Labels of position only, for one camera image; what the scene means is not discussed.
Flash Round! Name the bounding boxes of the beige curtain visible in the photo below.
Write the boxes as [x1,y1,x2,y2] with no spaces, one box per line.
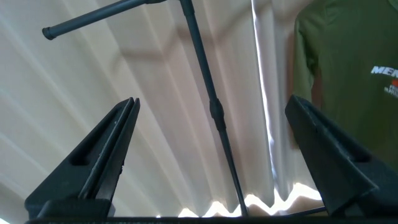
[0,0,326,218]

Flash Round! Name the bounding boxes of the black clothes rack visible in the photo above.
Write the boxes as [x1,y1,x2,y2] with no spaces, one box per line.
[42,0,327,218]

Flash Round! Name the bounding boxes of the green long-sleeved shirt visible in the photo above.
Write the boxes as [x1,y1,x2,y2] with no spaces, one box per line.
[292,0,398,172]

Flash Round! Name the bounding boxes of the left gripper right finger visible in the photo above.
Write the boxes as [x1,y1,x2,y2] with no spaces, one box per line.
[285,95,398,218]

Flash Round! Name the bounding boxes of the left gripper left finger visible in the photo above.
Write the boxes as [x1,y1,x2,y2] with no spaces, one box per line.
[24,96,141,218]

